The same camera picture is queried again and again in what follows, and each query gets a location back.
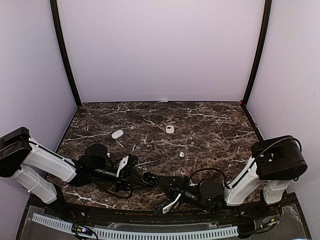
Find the white bud earbud right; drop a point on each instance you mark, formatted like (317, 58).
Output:
(182, 154)

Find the right black frame post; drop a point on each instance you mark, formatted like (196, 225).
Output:
(258, 53)

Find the white slotted cable duct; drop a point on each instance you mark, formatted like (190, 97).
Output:
(126, 231)

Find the black round charging case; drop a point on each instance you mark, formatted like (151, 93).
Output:
(149, 178)

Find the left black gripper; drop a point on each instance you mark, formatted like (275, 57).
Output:
(122, 180)

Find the white oval charging case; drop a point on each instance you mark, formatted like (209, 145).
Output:
(117, 134)

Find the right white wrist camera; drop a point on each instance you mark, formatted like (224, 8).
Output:
(167, 206)

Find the black front table rail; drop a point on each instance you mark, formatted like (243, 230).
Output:
(102, 216)

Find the black frame post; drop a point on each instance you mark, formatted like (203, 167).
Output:
(63, 52)
(258, 53)

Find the beige gold-rimmed charging case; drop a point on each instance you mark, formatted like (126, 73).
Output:
(170, 129)

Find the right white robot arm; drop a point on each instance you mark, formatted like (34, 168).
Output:
(275, 161)

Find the left black frame post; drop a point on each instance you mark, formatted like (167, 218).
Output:
(63, 52)

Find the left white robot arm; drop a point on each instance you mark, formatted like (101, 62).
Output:
(21, 155)

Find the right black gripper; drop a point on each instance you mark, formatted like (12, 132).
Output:
(174, 183)

